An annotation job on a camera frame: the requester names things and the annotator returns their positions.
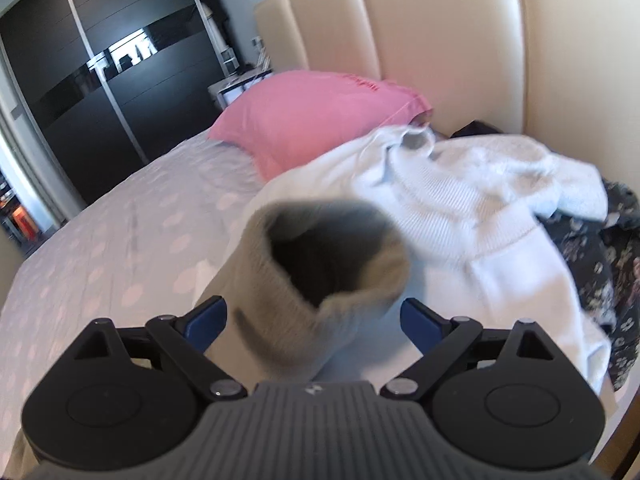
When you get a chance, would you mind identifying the taupe fleece garment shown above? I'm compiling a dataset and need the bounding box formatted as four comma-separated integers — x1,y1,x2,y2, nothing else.
192,199,412,383

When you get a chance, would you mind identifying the white nightstand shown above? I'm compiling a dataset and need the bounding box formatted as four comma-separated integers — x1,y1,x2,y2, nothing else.
207,72,271,109

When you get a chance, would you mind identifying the bookshelf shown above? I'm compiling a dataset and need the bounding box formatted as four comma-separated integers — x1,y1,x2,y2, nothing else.
0,170,42,247

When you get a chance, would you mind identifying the pale blue sweatshirt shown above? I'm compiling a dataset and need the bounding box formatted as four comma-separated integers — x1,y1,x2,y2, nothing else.
220,125,616,396

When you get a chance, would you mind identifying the dark floral garment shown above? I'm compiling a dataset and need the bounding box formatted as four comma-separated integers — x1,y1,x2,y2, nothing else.
537,177,640,393

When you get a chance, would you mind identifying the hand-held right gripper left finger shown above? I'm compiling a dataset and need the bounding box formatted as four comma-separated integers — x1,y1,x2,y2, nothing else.
70,296,246,401

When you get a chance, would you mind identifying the black cloth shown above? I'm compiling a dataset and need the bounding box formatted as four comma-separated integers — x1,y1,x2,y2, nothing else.
449,120,507,139

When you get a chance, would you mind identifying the beige padded headboard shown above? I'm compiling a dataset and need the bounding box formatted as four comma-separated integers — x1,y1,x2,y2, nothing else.
254,0,640,186

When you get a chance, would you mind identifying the black sliding wardrobe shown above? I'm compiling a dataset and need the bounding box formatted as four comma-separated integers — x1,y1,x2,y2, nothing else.
0,0,223,206

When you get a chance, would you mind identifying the pink pillow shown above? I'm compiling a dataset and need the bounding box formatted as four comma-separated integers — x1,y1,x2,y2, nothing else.
207,70,433,182

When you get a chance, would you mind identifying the polka dot bed sheet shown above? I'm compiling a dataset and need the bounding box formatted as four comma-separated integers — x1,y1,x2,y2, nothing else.
0,127,281,463

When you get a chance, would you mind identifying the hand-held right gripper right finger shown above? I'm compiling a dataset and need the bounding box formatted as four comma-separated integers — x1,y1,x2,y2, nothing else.
381,297,558,401

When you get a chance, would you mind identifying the white knit sweater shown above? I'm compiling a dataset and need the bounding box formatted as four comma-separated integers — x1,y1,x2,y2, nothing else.
387,135,608,261

